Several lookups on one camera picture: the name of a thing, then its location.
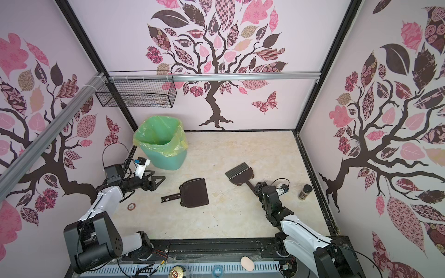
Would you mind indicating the small dark spice bottle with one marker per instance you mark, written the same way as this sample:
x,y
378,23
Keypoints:
x,y
305,191

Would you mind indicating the aluminium rail left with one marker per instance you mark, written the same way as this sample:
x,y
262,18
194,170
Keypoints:
x,y
12,175

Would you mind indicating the pink oval object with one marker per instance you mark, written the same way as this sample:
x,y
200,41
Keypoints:
x,y
247,264

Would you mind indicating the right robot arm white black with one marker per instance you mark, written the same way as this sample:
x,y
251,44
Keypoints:
x,y
323,256

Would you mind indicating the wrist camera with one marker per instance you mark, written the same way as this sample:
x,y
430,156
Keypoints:
x,y
141,164
282,189

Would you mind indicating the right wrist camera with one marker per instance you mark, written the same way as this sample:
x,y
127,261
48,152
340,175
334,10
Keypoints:
x,y
282,189

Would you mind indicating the blue tape roll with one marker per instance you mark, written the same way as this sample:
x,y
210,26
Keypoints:
x,y
217,271

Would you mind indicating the white slotted cable duct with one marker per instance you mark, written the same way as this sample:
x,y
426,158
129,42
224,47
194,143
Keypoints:
x,y
268,269

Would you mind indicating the black wire basket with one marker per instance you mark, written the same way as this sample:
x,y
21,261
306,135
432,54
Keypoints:
x,y
145,89

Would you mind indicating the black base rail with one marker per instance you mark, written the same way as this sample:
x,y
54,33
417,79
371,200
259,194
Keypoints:
x,y
220,250

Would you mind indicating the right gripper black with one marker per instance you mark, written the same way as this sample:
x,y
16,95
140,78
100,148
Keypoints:
x,y
261,186

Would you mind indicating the yellow-green bin liner bag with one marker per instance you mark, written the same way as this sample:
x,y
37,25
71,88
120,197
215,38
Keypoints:
x,y
161,134

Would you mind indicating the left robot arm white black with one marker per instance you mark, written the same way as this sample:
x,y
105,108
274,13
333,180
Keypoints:
x,y
94,240

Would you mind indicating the dark brown hand broom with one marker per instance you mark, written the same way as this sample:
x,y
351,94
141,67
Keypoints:
x,y
242,174

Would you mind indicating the green trash bin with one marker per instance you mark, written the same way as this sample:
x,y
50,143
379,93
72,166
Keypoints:
x,y
166,163

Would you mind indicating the dark brown dustpan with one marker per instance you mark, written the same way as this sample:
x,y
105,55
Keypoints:
x,y
193,193

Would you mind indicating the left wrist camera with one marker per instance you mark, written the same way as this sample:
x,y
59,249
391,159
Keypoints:
x,y
141,164

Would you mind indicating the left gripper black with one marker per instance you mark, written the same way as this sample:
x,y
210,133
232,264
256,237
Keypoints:
x,y
152,186

